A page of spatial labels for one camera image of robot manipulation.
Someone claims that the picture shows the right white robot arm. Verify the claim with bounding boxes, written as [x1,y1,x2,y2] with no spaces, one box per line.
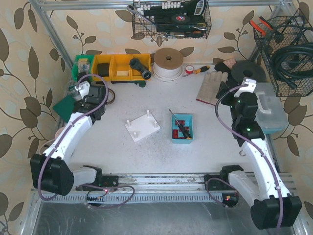
[217,78,302,234]

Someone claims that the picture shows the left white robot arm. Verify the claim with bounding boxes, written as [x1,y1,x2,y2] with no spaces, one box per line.
[30,85,109,201]

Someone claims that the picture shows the brown tape roll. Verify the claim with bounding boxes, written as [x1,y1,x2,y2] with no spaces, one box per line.
[106,89,116,105]

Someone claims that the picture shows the beige work glove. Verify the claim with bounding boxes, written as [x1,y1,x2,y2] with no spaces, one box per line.
[196,71,228,106]

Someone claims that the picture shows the glass jar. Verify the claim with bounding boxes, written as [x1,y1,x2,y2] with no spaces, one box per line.
[68,85,81,101]

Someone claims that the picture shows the yellow plastic bin row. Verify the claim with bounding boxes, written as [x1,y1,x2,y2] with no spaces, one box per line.
[91,53,152,82]

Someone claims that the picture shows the black disc spool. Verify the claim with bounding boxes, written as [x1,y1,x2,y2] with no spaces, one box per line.
[231,60,266,83]

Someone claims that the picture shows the green flat case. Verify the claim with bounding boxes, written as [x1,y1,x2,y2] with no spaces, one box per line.
[53,95,75,123]

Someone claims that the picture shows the green plastic bin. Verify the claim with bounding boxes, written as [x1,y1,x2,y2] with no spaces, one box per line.
[71,55,94,81]

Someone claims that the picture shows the red tape roll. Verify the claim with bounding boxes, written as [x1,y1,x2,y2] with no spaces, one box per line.
[185,65,194,74]

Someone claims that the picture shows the black pipe fitting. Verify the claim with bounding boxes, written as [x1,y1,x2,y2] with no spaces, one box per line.
[130,58,152,80]

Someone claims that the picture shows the teal clear toolbox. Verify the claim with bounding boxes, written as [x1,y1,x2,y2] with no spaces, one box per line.
[254,83,288,134]

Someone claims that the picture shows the round pink power strip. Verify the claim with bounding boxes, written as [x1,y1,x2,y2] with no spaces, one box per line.
[54,127,65,140]

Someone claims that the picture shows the teal plastic parts tray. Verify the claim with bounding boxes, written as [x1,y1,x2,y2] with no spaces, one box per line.
[171,113,194,145]

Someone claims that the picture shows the red springs in tray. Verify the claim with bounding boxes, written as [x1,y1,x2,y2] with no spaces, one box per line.
[175,119,192,140]

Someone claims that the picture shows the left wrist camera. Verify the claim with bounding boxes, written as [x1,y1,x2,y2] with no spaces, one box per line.
[75,81,90,99]

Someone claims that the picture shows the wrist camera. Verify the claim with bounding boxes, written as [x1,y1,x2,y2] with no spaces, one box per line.
[234,77,257,97]
[75,81,90,99]

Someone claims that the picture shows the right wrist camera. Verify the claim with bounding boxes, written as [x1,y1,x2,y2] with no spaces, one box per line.
[234,77,257,97]

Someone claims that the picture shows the white four-peg base plate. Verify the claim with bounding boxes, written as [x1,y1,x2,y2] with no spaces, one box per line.
[125,110,161,142]

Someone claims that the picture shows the white cable spool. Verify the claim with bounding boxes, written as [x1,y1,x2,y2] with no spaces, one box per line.
[153,47,184,82]

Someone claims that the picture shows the orange handled pliers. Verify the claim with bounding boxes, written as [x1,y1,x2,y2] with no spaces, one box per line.
[249,16,273,37]

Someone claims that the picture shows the black coiled hose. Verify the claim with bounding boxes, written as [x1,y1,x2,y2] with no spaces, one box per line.
[271,14,313,84]

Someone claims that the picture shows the right wire basket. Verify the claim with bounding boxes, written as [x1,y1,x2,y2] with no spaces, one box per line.
[253,15,313,97]

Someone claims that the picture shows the wire basket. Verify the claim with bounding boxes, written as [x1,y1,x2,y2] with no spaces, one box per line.
[253,15,313,97]
[127,0,211,42]

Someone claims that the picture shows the top wire basket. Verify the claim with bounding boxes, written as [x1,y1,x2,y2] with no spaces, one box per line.
[127,0,211,42]

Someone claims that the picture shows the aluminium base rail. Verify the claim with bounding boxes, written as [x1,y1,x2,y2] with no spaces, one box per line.
[75,172,296,204]

